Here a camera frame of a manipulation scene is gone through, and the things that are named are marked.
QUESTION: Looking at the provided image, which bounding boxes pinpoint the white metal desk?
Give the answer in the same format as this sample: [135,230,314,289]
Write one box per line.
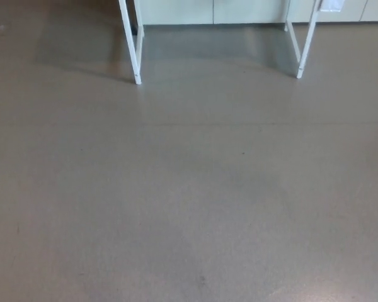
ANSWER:
[118,0,322,85]

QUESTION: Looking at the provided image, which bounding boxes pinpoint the pale green wall cabinets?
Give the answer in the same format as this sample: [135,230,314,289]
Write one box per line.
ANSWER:
[128,0,378,25]

